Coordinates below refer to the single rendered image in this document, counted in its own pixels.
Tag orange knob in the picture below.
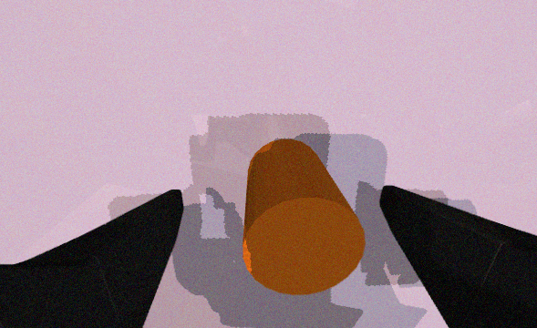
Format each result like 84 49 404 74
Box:
243 139 366 295

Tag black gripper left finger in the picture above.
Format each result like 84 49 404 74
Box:
0 190 183 328

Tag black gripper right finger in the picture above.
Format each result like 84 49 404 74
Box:
380 186 537 328

